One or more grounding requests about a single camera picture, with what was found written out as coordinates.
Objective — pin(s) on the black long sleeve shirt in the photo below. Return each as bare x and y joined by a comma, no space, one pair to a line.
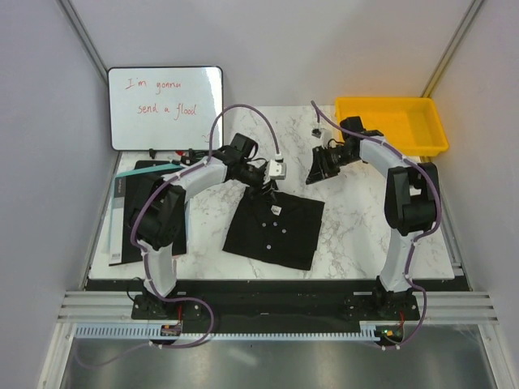
277,228

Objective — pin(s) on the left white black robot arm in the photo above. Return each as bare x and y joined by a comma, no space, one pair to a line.
159,266

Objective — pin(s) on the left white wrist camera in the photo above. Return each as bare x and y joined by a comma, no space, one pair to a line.
276,170

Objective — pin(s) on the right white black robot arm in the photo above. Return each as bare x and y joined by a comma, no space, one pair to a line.
412,204

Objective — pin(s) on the white slotted cable duct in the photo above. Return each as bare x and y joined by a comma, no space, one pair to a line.
163,332

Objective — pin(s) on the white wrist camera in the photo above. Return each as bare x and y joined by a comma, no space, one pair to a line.
320,133
276,170

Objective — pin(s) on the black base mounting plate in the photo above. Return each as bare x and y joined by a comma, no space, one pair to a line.
208,305

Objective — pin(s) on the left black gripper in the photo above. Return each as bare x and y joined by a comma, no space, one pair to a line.
270,185

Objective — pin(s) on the yellow plastic bin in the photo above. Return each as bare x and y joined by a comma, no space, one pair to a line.
411,124

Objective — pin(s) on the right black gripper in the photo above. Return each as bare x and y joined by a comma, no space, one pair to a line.
320,168

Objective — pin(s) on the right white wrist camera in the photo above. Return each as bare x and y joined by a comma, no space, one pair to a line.
320,133

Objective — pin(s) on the teal and white packaging board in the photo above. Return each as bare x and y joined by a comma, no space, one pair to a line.
125,186

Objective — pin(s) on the aluminium frame rail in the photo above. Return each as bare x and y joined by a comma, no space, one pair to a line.
116,307

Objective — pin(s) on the white whiteboard with red writing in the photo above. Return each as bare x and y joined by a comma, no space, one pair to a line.
165,108

